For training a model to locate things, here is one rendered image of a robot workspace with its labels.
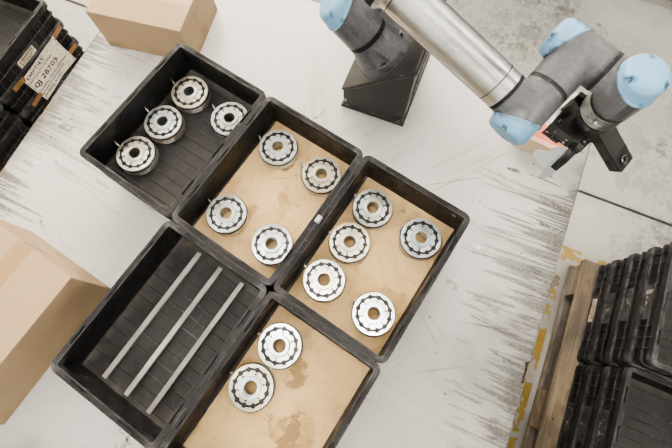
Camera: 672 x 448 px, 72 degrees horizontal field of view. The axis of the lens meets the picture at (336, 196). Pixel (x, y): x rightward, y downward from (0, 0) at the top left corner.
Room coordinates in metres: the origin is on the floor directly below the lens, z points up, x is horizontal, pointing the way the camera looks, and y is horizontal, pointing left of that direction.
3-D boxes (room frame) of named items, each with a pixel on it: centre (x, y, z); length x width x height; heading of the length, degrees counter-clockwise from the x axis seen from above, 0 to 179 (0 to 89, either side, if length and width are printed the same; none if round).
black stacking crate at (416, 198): (0.22, -0.09, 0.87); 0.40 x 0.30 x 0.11; 145
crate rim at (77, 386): (0.06, 0.39, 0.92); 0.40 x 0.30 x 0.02; 145
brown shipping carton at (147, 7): (1.04, 0.56, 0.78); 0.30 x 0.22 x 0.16; 74
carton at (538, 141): (0.62, -0.62, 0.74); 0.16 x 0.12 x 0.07; 150
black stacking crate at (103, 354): (0.06, 0.39, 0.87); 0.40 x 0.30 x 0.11; 145
